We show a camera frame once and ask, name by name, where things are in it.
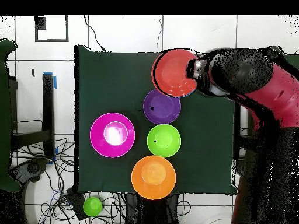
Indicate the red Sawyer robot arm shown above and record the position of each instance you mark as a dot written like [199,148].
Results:
[261,93]

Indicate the large light orange bowl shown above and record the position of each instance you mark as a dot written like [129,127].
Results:
[154,177]

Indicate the large red-orange bowl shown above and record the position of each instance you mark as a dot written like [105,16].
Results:
[170,72]

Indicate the dark green table cloth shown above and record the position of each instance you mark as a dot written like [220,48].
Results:
[117,79]

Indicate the purple bowl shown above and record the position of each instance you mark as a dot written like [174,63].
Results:
[161,110]

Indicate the large magenta bowl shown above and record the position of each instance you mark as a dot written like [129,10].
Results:
[100,135]

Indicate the green covered side table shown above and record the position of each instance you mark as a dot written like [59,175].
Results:
[3,116]

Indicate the black metal stand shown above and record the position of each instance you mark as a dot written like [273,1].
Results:
[48,116]

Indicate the black square floor frame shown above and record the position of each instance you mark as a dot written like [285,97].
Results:
[41,22]

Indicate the small green round bowl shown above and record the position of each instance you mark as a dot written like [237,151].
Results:
[92,206]

